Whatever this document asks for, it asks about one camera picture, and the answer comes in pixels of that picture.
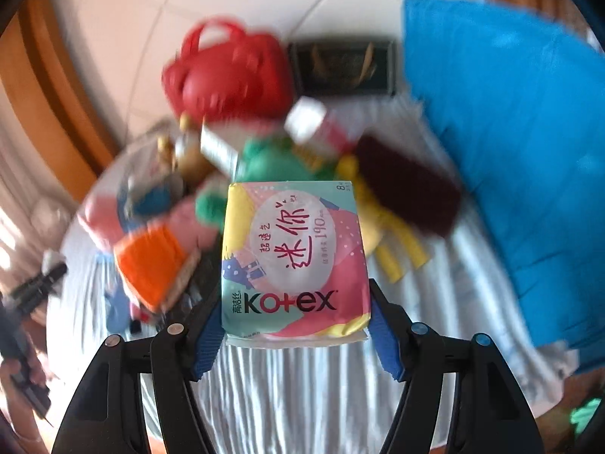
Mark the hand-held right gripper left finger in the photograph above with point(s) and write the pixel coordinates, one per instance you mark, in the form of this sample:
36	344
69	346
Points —
208	345

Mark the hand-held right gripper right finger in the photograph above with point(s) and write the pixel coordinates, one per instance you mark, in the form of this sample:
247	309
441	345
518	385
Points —
385	345

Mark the colourful sanitary pad pack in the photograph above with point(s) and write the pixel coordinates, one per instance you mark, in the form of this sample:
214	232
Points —
293	255

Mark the dark maroon cloth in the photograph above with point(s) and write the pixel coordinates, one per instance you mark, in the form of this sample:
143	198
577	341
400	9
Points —
406	189

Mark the blue plastic crate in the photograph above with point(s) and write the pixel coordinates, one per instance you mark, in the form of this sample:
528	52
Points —
510	151

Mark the person's left hand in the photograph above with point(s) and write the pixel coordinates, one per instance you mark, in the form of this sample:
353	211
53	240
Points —
14	402

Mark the beige curtain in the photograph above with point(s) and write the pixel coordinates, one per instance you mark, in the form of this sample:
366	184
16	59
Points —
28	208

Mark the orange soft item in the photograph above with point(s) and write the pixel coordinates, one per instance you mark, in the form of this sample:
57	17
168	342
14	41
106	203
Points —
151	265

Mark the pink pig plush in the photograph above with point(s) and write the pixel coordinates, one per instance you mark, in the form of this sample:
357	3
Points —
186	227

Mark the blue plush toy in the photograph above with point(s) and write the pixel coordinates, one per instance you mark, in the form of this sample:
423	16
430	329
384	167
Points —
151	198

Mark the brown bear plush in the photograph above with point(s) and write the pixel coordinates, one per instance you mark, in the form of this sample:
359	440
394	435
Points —
186	156

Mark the white and green carton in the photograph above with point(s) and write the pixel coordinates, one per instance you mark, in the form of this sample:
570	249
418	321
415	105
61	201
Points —
217	149

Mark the white and pink tissue pack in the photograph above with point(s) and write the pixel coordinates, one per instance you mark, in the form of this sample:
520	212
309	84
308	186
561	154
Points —
307	120

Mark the red bear-face carry case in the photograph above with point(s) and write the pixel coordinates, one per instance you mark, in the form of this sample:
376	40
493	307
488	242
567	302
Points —
222	80

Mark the black gift box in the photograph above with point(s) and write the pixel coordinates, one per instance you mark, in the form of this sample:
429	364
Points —
340	64

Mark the wooden wall trim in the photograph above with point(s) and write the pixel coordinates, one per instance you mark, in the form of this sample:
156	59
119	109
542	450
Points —
56	104

